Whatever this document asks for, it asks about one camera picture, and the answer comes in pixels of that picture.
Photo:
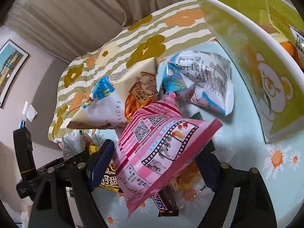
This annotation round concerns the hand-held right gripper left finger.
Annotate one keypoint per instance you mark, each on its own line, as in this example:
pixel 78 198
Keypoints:
pixel 99 165

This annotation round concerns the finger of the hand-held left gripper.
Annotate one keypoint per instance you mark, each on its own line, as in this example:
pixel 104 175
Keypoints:
pixel 62 161

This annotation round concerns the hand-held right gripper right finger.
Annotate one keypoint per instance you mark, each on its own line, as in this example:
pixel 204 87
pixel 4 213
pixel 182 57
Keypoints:
pixel 206 168

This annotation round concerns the yellow brown snack packet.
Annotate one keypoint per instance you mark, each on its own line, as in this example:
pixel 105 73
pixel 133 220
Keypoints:
pixel 108 180

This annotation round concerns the clear orange chips packet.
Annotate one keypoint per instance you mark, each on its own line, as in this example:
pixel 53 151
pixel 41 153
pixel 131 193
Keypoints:
pixel 187 182

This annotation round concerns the pink snack bag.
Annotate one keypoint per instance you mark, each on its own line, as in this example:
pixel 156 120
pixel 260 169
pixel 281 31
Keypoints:
pixel 154 147

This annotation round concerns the cream snack bag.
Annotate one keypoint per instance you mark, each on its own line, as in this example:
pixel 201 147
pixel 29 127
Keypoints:
pixel 106 104

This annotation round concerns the green storage box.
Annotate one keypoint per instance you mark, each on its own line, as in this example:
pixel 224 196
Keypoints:
pixel 237 42

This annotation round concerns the white text-printed packet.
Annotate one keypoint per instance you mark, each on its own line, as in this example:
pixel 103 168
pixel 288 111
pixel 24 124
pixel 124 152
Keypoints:
pixel 71 144

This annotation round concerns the dark green packet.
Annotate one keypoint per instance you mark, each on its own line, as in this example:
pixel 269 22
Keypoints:
pixel 197 116

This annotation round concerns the brown chocolate bar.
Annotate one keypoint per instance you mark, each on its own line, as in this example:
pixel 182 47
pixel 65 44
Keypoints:
pixel 164 201

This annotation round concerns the light blue daisy cloth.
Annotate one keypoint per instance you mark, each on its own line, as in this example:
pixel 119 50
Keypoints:
pixel 242 128

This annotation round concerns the blue white snack bag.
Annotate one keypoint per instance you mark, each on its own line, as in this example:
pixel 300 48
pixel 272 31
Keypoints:
pixel 204 80

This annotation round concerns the striped flower blanket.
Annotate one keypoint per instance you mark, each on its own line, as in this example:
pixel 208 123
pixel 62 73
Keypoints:
pixel 147 45

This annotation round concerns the beige curtain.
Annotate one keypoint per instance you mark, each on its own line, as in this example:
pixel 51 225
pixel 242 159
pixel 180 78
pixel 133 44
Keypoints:
pixel 71 16

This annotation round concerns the small orange packet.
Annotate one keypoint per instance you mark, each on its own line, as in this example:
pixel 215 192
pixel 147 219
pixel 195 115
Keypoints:
pixel 286 47

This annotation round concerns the white labelled packet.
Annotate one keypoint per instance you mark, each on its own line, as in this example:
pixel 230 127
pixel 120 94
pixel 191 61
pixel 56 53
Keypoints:
pixel 299 42

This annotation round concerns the white wall socket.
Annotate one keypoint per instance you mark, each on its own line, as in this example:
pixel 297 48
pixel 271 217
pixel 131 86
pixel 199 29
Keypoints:
pixel 29 111

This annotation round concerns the framed wall picture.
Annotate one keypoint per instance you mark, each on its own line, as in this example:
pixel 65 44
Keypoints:
pixel 9 71

